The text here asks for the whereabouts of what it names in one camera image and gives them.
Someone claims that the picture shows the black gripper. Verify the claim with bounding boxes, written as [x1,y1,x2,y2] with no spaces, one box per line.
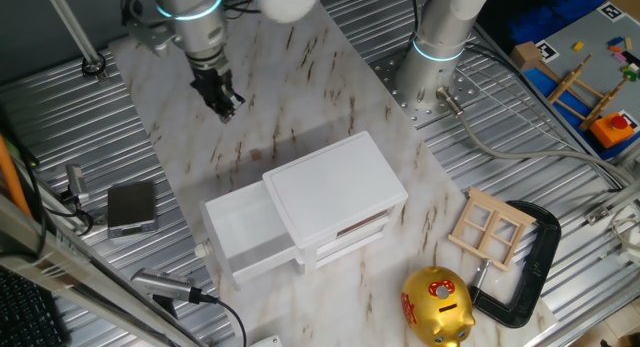
[189,65,247,124]

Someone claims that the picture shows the white drawer with knob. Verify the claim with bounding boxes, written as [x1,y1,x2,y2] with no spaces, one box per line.
[193,180,301,292]

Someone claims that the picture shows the white mini cabinet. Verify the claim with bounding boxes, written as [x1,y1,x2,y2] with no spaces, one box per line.
[262,130,410,276]

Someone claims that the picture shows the silver digital scale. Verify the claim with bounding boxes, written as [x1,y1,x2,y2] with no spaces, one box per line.
[106,180,159,240]

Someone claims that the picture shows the metal pole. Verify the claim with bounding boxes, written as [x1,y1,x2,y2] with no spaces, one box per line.
[41,0,109,84]

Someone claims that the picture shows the orange pole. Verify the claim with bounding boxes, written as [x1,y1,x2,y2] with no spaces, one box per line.
[0,134,34,221]

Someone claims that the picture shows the marble pattern board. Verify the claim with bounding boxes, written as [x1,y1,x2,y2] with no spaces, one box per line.
[107,0,560,347]

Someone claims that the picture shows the black keyboard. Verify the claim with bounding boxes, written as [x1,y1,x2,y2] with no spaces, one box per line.
[0,266,71,347]

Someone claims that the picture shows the golden piggy bank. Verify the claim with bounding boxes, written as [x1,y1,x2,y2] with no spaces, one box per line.
[400,265,477,347]

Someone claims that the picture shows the large wooden block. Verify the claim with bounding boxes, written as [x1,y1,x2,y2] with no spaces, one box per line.
[509,40,545,73]

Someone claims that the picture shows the black white marker tag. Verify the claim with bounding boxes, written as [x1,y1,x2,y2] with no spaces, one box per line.
[535,39,560,63]
[619,109,640,133]
[597,1,626,23]

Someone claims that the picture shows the blue foam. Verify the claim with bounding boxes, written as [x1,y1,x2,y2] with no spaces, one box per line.
[507,0,624,46]

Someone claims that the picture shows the black C-clamp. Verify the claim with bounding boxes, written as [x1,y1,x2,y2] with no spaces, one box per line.
[467,200,563,330]

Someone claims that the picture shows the grey brick baseplate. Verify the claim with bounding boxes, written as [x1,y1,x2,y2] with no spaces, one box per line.
[522,1,640,153]

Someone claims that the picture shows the orange emergency stop button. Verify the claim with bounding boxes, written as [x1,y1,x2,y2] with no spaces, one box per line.
[588,111,636,150]

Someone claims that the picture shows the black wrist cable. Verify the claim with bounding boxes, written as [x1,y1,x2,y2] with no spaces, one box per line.
[221,0,262,17]

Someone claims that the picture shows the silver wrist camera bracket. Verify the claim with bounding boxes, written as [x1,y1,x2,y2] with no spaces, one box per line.
[121,0,179,57]

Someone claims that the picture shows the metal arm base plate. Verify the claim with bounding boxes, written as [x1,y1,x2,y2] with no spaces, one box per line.
[367,46,481,131]

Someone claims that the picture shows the small silver camera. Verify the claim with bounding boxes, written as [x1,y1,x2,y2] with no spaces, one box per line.
[60,163,91,206]

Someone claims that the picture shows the silver camera on stand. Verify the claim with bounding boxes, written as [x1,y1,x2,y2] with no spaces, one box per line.
[130,267,206,319]

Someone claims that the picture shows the black camera cable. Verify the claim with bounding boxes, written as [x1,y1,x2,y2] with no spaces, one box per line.
[192,286,249,347]

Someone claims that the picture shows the black arm base cable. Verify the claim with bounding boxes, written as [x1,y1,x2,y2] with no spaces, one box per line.
[405,0,422,44]

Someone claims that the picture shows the aluminium frame beam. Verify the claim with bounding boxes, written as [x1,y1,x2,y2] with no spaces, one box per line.
[0,194,206,347]

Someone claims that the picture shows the grey cable with connector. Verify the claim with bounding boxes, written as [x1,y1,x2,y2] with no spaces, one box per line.
[434,85,639,188]

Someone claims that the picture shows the wooden window frame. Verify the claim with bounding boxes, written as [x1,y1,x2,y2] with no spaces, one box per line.
[447,185,538,273]

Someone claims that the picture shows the aluminium rail with bracket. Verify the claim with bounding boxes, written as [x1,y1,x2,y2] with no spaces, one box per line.
[583,176,640,227]

